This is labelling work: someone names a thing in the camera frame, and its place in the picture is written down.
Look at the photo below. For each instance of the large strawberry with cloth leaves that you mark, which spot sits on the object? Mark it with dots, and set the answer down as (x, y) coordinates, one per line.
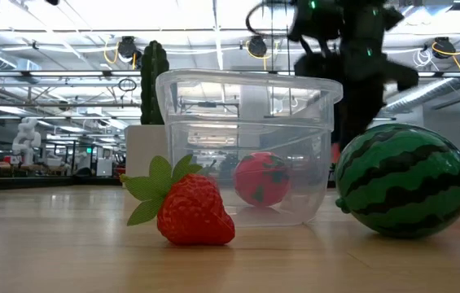
(193, 215)

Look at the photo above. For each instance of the green cactus plant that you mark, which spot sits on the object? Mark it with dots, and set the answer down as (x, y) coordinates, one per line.
(150, 81)

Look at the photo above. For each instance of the clear plastic tupperware container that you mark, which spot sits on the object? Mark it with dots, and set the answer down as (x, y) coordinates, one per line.
(311, 195)

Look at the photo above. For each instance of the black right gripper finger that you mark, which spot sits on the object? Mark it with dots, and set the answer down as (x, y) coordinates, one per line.
(347, 118)
(368, 108)

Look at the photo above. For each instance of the green striped toy watermelon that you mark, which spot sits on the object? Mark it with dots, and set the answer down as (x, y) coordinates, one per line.
(404, 163)

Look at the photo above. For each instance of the red fruit with green spots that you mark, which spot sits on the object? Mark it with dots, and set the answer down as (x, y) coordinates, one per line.
(254, 183)

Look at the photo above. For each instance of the white robot figure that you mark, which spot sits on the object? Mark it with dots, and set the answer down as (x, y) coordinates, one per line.
(26, 138)

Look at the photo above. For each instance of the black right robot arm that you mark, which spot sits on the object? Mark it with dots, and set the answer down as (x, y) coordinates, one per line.
(360, 24)

